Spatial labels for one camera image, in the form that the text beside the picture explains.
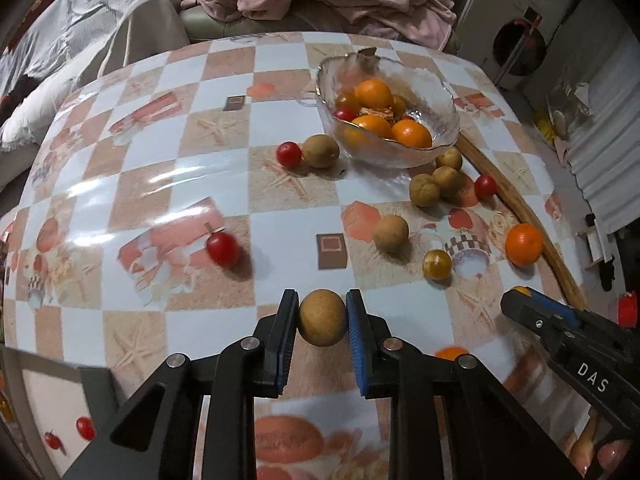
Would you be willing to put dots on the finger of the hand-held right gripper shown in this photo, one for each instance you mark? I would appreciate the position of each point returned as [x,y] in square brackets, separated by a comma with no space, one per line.
[550,302]
[522,312]

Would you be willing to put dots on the person's right hand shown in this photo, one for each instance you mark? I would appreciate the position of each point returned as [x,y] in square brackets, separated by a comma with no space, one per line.
[612,452]

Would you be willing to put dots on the grey patterned blanket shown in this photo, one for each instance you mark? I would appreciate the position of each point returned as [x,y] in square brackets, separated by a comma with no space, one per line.
[75,25]

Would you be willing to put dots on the checkered plastic tablecloth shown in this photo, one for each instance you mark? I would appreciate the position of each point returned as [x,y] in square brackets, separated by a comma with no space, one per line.
[200,185]

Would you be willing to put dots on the red cherry tomato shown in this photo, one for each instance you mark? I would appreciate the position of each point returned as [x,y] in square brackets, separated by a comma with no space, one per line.
[221,249]
[289,154]
[485,186]
[344,114]

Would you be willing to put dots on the clear glass bowl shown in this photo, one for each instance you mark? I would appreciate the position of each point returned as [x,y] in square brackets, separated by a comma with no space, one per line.
[387,110]

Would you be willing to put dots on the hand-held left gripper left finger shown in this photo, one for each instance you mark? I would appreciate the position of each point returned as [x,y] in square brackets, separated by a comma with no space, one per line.
[285,345]

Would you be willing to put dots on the peeled tangerine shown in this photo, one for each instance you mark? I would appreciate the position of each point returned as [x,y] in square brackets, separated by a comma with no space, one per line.
[378,112]

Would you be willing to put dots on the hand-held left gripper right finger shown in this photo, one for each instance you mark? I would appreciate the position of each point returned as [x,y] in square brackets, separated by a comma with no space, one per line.
[357,345]

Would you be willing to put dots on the red lidded container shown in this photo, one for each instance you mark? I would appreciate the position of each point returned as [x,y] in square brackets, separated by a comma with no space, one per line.
[628,308]

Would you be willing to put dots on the cherry print cushion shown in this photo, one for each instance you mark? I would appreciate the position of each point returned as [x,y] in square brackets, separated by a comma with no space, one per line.
[50,410]

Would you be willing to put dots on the white pillow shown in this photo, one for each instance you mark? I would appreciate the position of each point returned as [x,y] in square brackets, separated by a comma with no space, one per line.
[35,110]

